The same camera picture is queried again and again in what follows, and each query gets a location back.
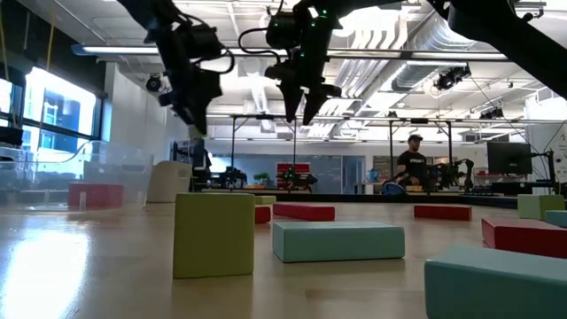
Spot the white wall poster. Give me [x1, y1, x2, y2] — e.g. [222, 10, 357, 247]
[551, 132, 567, 183]

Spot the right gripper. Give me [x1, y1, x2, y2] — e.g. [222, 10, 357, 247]
[264, 4, 342, 127]

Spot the black ceiling camera rig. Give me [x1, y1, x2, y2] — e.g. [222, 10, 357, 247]
[479, 106, 506, 121]
[432, 65, 473, 92]

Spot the silver ventilation duct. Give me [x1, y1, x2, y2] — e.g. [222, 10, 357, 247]
[392, 8, 488, 92]

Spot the person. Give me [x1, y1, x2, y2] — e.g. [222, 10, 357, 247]
[395, 134, 430, 188]

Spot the black gantry frame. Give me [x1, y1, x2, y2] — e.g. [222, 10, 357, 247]
[231, 113, 299, 192]
[389, 117, 454, 187]

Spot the black aluminium table frame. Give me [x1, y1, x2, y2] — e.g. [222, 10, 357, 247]
[190, 189, 567, 210]

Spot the blue round object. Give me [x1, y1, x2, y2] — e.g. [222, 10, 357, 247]
[381, 181, 407, 197]

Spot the small green block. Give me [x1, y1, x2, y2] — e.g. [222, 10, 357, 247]
[172, 192, 257, 280]
[517, 193, 567, 221]

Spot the long ceiling light bar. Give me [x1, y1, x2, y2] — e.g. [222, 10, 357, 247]
[70, 43, 510, 63]

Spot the black monitor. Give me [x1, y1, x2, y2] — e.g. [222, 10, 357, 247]
[170, 138, 206, 168]
[486, 141, 534, 175]

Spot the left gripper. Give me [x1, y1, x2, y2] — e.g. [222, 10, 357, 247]
[155, 42, 224, 136]

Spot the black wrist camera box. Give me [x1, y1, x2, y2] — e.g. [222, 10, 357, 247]
[265, 11, 304, 50]
[190, 24, 223, 60]

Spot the red cabinet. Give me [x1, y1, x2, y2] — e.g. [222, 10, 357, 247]
[276, 162, 311, 176]

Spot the small teal block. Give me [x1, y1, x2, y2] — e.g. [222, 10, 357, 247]
[544, 209, 567, 229]

